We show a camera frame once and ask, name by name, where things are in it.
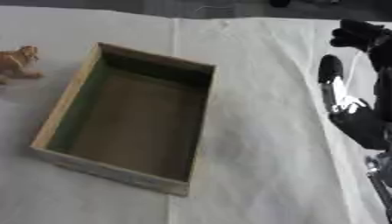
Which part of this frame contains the tan cardboard box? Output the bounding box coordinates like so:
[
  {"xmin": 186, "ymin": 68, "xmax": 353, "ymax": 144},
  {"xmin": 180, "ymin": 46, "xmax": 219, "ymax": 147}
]
[{"xmin": 29, "ymin": 41, "xmax": 218, "ymax": 198}]

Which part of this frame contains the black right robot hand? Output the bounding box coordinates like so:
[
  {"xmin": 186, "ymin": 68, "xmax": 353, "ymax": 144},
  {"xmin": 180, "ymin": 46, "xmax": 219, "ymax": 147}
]
[{"xmin": 317, "ymin": 18, "xmax": 392, "ymax": 151}]

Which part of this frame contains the dark round object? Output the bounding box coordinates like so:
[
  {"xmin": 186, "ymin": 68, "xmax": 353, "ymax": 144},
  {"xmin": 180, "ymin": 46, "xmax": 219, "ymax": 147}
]
[{"xmin": 268, "ymin": 0, "xmax": 293, "ymax": 8}]

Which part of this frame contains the brown toy animal figure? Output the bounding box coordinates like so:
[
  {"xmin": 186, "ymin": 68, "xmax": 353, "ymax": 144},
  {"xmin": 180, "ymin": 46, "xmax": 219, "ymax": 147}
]
[{"xmin": 0, "ymin": 45, "xmax": 46, "ymax": 86}]

